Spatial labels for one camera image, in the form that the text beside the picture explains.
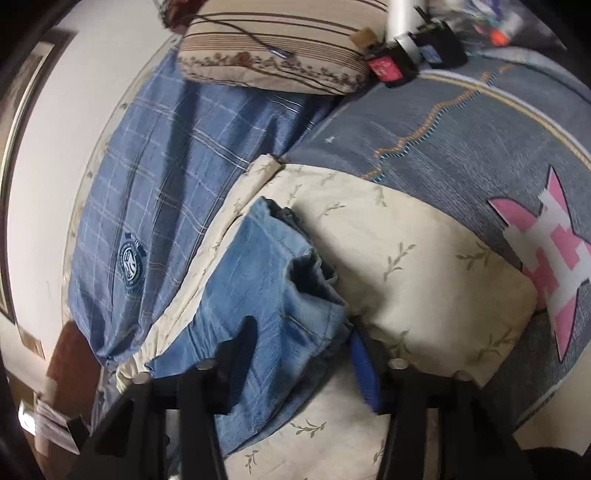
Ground dark red small bottle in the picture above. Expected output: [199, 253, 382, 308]
[368, 44, 419, 88]

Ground brown wooden cabinet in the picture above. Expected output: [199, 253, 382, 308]
[44, 320, 107, 407]

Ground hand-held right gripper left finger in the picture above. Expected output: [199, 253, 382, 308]
[69, 318, 259, 480]

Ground brown bag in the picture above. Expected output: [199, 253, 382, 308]
[154, 0, 195, 28]

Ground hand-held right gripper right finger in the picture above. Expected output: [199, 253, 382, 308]
[348, 320, 539, 480]

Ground striped beige pillow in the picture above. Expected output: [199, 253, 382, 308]
[178, 0, 393, 95]

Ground cream leaf-print quilt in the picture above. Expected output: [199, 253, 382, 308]
[99, 154, 539, 480]

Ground thin dark cable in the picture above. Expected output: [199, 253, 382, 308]
[189, 13, 298, 58]

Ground blue plaid bed cover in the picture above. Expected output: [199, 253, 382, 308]
[67, 44, 342, 370]

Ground small orange and white bottle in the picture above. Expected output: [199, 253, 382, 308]
[487, 9, 522, 47]

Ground grey-blue blanket with pink star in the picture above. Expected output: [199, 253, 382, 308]
[286, 46, 591, 430]

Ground blue denim pants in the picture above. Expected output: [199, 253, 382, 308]
[148, 196, 352, 457]

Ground white plastic roll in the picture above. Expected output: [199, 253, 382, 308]
[385, 0, 428, 52]

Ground black box with blue label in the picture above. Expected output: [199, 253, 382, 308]
[416, 21, 469, 70]

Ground white paper card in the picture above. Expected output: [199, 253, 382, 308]
[18, 397, 80, 454]

